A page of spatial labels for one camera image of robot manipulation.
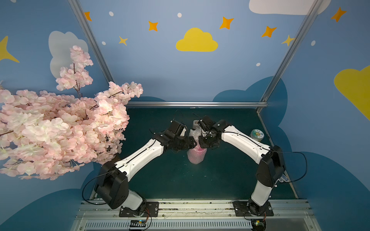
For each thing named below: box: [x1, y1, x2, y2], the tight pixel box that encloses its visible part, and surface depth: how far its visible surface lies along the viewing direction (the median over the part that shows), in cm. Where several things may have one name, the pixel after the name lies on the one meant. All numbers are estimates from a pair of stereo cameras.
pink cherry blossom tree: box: [0, 45, 144, 181], surface depth 52 cm
